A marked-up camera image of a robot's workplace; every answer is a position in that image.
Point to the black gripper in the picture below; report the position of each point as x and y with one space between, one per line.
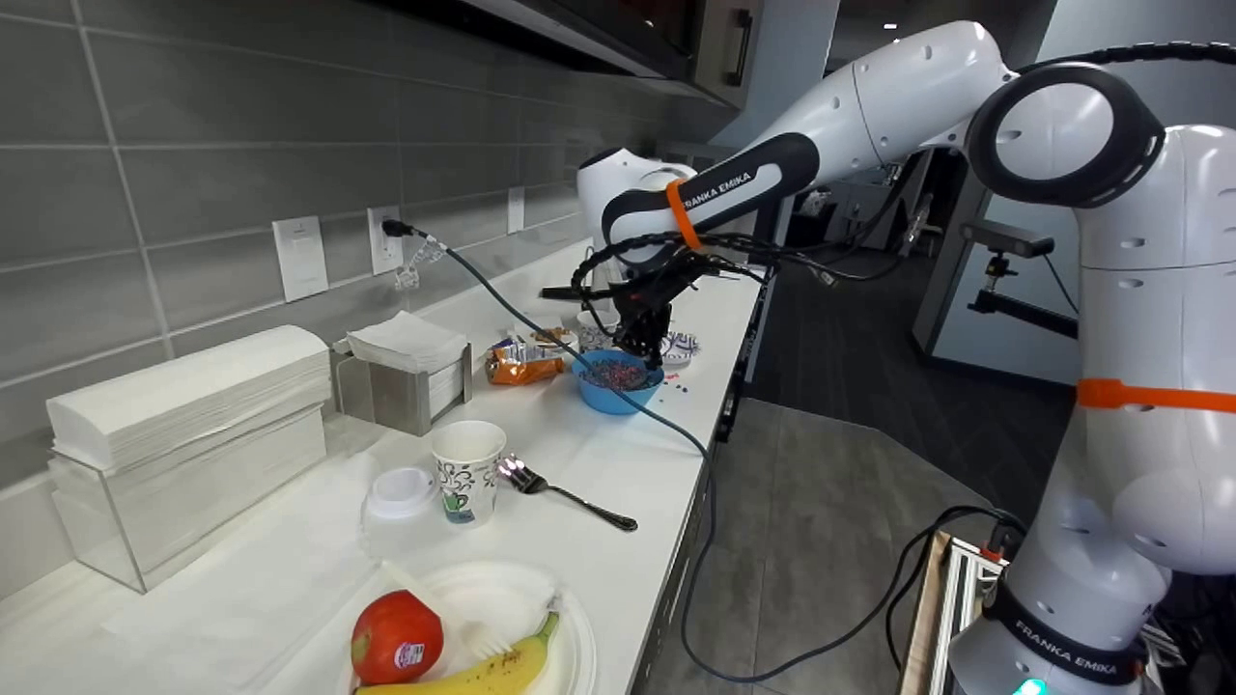
647 299

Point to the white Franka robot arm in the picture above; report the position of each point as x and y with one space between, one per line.
1162 321

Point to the coloured beads in bowl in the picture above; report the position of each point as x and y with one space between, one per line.
621 371

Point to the blue bowl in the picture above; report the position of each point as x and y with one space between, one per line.
611 397

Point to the floral print paper cup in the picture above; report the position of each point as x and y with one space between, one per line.
464 476

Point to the orange snack bag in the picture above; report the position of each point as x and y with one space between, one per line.
522 366

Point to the metal fork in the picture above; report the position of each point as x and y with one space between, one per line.
564 490

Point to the metal napkin holder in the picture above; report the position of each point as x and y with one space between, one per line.
398 371

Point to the white plastic lid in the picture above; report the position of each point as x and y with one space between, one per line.
398 490

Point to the dark upper cabinet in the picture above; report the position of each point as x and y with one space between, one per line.
621 39

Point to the white fruit plate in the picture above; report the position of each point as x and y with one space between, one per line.
564 642

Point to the yellow banana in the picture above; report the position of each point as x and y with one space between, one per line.
509 673

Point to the red apple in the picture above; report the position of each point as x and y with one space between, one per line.
397 638

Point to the black corrugated conduit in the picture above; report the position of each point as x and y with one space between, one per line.
1162 50

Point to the white wall outlet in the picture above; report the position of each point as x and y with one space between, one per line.
517 211
382 251

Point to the white blank wall plate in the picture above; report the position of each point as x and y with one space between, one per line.
299 255

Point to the black camera stand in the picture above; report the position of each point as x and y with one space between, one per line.
1011 243

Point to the wooden frame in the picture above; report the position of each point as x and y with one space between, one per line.
924 618

